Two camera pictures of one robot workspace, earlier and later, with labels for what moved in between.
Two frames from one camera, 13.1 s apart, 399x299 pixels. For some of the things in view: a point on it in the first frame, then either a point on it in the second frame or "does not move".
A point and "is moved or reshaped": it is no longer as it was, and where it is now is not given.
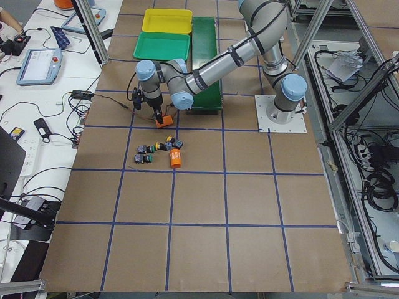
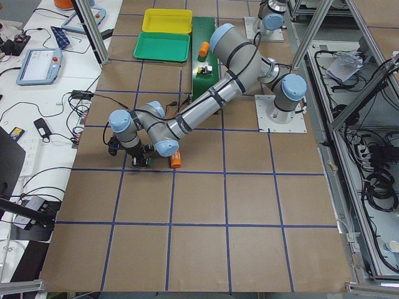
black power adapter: [106, 33] does not move
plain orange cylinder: [167, 121] is moved or reshaped
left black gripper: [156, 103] → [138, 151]
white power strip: [31, 146] does not move
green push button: [146, 149] does not move
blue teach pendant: [40, 66] does not move
